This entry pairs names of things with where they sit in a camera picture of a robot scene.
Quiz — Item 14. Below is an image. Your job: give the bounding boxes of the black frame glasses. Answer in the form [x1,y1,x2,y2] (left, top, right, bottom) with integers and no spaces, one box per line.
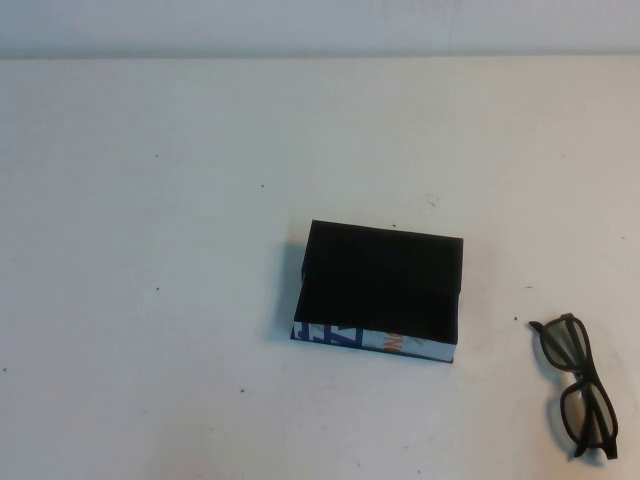
[528,312,621,462]

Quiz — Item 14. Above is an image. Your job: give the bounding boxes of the black glasses case printed front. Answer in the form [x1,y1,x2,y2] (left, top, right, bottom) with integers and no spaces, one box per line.
[290,219,466,364]

